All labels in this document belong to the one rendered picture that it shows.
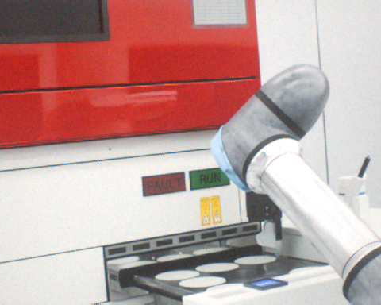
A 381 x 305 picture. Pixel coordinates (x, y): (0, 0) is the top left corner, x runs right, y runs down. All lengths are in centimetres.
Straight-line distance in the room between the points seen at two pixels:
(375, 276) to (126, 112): 85
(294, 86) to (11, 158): 68
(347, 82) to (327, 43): 23
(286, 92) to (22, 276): 75
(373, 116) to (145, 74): 265
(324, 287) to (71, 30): 80
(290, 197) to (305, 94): 20
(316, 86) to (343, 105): 283
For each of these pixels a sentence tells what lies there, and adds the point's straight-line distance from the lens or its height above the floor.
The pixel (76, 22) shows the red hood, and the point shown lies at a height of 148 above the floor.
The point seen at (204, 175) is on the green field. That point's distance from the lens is 202.
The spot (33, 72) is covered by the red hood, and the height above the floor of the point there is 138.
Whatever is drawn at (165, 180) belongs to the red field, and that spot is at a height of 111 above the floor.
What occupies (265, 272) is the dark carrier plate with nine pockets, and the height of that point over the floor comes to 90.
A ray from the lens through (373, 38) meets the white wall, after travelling 445.
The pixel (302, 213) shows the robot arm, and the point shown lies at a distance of 131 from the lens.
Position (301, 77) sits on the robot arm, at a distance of 144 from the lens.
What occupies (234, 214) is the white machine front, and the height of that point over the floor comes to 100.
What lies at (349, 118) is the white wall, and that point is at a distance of 431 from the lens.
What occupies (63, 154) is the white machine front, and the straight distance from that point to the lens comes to 185.
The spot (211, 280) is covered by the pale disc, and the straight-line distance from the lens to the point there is 179.
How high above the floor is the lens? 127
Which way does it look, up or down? 3 degrees down
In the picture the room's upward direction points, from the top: 4 degrees counter-clockwise
